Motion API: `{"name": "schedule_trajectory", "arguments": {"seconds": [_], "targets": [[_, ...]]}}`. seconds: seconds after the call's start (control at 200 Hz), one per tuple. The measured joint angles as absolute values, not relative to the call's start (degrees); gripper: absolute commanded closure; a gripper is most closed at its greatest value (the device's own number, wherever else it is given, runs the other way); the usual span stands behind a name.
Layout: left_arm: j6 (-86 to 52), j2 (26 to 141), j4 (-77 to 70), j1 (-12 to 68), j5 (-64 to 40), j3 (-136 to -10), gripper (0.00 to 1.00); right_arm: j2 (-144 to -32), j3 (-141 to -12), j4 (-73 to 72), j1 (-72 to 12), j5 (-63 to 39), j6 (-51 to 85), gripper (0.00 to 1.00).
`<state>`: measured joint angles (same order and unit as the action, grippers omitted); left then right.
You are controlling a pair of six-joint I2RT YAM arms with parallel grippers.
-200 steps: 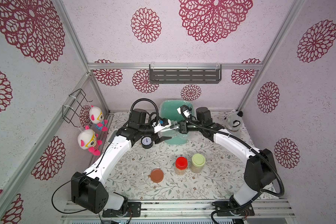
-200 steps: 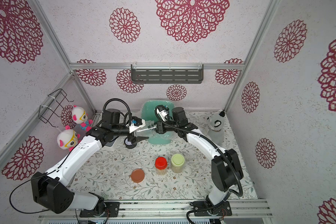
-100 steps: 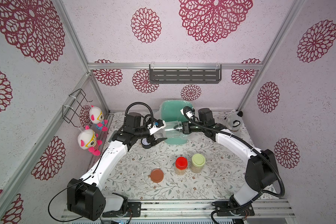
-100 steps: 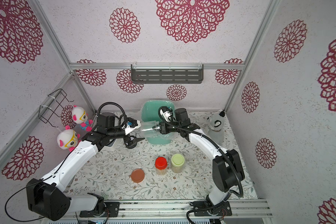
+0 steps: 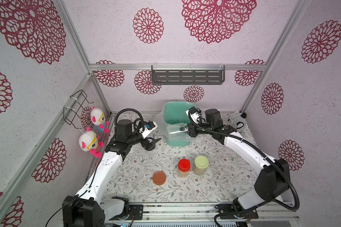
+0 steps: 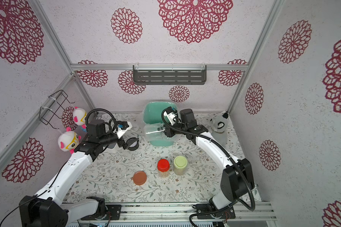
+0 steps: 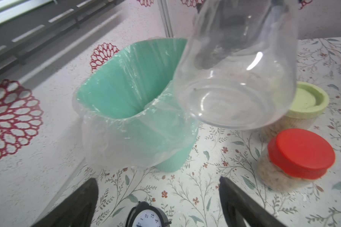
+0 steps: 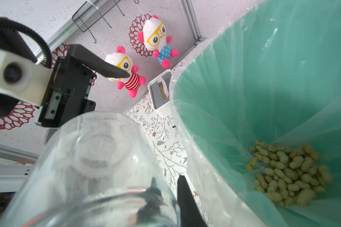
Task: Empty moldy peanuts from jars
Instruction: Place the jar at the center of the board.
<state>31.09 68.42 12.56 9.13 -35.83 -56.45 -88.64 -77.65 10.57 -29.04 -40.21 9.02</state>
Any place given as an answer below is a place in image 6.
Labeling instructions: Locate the dark grey wall shelf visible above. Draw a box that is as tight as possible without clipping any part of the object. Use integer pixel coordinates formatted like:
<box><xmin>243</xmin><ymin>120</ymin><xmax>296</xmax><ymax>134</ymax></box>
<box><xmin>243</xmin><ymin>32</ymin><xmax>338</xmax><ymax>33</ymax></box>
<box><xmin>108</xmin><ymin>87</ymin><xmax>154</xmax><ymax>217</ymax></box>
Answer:
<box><xmin>133</xmin><ymin>65</ymin><xmax>207</xmax><ymax>85</ymax></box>

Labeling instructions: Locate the grey husky plush toy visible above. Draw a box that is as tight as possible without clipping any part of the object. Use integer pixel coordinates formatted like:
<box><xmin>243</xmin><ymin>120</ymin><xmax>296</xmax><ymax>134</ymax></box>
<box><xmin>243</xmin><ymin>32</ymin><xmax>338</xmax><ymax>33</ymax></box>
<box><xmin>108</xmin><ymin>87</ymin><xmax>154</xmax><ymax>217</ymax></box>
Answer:
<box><xmin>210</xmin><ymin>111</ymin><xmax>229</xmax><ymax>147</ymax></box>

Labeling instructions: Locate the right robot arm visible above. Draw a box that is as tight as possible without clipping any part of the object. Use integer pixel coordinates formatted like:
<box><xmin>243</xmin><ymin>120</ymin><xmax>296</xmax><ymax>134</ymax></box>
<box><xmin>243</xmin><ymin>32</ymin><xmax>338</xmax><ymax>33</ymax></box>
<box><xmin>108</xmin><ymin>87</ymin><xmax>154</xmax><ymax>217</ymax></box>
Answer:
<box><xmin>161</xmin><ymin>107</ymin><xmax>256</xmax><ymax>211</ymax></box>

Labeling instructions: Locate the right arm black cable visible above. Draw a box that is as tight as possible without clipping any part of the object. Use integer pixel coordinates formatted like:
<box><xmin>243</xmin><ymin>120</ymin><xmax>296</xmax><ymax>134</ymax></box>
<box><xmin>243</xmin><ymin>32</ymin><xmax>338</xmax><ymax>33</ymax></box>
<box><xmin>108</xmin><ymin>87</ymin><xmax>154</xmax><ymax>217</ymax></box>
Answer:
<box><xmin>161</xmin><ymin>106</ymin><xmax>256</xmax><ymax>227</ymax></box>

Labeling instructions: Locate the green lid peanut jar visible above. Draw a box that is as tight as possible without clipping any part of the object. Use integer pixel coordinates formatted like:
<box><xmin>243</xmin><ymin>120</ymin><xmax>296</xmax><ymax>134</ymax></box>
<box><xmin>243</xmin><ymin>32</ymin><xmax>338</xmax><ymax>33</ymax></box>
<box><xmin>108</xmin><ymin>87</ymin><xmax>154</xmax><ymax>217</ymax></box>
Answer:
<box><xmin>173</xmin><ymin>156</ymin><xmax>188</xmax><ymax>176</ymax></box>

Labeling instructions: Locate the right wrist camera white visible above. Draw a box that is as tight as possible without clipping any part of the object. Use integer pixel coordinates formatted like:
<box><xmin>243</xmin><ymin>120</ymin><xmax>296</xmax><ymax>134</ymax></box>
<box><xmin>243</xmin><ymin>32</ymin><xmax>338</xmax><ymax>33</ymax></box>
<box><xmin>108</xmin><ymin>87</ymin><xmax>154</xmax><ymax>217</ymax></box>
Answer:
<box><xmin>163</xmin><ymin>110</ymin><xmax>179</xmax><ymax>125</ymax></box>

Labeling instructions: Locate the plush toy blue dotted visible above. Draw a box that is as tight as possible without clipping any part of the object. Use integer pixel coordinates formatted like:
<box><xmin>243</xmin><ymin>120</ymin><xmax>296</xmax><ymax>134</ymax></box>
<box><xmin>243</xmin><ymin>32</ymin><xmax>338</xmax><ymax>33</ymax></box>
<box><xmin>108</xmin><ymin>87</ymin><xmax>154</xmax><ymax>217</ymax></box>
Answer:
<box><xmin>73</xmin><ymin>107</ymin><xmax>87</xmax><ymax>132</ymax></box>

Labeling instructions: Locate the red lid peanut jar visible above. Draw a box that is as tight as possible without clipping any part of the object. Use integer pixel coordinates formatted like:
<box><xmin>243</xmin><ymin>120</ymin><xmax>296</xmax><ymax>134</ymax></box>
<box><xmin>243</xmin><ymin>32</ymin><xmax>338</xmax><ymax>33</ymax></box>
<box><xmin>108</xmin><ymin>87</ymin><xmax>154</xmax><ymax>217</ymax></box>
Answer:
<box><xmin>157</xmin><ymin>159</ymin><xmax>170</xmax><ymax>178</ymax></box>

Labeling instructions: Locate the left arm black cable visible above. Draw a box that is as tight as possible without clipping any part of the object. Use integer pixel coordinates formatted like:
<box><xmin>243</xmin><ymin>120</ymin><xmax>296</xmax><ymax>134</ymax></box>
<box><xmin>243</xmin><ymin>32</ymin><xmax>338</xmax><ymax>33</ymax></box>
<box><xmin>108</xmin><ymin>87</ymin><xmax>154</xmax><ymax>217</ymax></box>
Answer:
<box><xmin>85</xmin><ymin>108</ymin><xmax>117</xmax><ymax>134</ymax></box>

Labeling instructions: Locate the glass peanut jar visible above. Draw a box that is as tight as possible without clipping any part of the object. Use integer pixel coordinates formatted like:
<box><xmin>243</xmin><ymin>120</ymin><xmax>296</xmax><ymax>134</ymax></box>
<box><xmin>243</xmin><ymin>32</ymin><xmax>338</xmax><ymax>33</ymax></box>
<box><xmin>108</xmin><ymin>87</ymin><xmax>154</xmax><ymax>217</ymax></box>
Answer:
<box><xmin>144</xmin><ymin>123</ymin><xmax>167</xmax><ymax>141</ymax></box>

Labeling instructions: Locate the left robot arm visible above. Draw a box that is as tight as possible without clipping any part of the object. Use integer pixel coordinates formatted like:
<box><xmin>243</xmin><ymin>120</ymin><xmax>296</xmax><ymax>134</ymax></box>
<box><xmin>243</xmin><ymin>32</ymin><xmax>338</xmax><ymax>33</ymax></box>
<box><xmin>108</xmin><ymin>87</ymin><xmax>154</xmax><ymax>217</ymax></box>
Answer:
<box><xmin>19</xmin><ymin>119</ymin><xmax>132</xmax><ymax>227</ymax></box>

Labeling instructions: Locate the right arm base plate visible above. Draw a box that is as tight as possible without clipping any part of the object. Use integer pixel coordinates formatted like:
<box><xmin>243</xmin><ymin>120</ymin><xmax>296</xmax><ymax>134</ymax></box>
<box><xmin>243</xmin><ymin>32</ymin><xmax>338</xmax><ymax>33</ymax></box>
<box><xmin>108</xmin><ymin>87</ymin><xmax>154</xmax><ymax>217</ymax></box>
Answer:
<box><xmin>192</xmin><ymin>203</ymin><xmax>236</xmax><ymax>220</ymax></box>

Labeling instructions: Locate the plush toy red striped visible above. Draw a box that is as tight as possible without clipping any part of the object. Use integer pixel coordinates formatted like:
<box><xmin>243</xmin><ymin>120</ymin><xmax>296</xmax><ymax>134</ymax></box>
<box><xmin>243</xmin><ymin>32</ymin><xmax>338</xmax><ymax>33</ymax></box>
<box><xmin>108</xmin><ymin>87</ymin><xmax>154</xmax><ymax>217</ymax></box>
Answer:
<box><xmin>57</xmin><ymin>127</ymin><xmax>81</xmax><ymax>154</ymax></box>

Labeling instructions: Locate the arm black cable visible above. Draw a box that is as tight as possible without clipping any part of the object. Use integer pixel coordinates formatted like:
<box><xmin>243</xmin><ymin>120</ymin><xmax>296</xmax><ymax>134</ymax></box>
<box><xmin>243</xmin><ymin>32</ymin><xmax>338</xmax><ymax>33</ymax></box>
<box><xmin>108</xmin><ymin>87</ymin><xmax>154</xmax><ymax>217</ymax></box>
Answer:
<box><xmin>161</xmin><ymin>106</ymin><xmax>256</xmax><ymax>227</ymax></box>
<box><xmin>85</xmin><ymin>108</ymin><xmax>117</xmax><ymax>134</ymax></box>

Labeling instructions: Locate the black wire wall rack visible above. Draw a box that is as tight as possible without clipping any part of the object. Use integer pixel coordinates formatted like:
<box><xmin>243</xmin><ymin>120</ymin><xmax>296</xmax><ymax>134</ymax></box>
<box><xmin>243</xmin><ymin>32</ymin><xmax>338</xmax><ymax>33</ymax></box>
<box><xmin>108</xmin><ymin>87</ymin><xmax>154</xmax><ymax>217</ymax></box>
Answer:
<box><xmin>38</xmin><ymin>89</ymin><xmax>76</xmax><ymax>130</ymax></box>

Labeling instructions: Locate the brown jar lid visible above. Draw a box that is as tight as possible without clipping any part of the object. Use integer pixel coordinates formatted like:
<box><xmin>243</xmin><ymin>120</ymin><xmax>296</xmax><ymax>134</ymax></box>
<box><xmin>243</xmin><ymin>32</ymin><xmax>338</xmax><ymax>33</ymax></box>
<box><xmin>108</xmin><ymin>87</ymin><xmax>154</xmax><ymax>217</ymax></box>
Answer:
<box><xmin>133</xmin><ymin>171</ymin><xmax>147</xmax><ymax>185</ymax></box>

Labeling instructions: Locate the green trash bin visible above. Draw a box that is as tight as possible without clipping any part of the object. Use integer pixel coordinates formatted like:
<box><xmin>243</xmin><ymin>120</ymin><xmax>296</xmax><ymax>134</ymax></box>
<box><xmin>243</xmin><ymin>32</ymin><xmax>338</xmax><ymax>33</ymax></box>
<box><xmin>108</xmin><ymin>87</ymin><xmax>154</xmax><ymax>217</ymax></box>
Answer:
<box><xmin>143</xmin><ymin>102</ymin><xmax>178</xmax><ymax>147</ymax></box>

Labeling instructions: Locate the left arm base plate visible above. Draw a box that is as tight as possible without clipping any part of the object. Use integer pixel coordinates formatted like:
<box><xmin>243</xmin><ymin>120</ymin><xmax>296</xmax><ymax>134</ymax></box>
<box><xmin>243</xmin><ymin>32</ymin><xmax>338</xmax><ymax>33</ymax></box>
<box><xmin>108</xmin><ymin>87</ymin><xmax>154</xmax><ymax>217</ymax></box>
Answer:
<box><xmin>81</xmin><ymin>204</ymin><xmax>122</xmax><ymax>221</ymax></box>

